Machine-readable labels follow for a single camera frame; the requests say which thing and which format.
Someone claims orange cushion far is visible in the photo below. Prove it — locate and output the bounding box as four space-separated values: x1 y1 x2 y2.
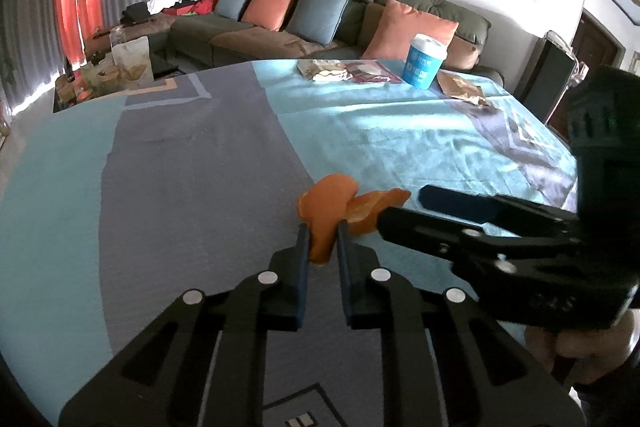
241 0 296 31

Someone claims blue grey tablecloth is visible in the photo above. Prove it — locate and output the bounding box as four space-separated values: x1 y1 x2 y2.
1 61 576 421

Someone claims pile of clothes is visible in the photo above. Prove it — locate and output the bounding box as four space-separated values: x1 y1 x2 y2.
120 0 218 25

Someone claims orange cushion near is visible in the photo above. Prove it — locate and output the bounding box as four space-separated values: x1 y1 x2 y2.
362 0 459 60

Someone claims clear cookie packet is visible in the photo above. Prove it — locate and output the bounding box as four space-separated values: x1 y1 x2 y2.
296 60 352 83

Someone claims orange cushion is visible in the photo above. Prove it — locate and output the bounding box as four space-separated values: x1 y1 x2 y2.
362 0 459 60
241 0 296 31

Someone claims cluttered coffee table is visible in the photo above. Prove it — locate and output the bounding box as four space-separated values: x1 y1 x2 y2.
52 27 181 113

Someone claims dark green sofa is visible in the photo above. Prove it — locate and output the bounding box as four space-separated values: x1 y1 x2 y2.
84 0 507 88

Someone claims red snack wrapper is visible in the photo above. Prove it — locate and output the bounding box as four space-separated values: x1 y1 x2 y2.
346 61 402 84

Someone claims blue cushion near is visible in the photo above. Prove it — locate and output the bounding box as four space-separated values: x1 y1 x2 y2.
285 0 349 46

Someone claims black folding chair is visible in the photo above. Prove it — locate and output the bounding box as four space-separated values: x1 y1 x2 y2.
514 30 578 124

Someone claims brown snack wrapper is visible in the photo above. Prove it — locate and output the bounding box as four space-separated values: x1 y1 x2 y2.
436 72 491 107

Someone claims right hand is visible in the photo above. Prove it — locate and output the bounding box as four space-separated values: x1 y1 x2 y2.
525 310 639 385

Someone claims blue white coffee cup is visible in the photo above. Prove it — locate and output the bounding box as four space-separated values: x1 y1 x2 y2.
401 34 447 89

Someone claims orange peel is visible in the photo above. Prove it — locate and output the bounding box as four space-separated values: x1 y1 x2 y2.
297 173 411 265

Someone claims brown cushion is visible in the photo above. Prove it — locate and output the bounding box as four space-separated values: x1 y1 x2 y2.
442 36 482 70

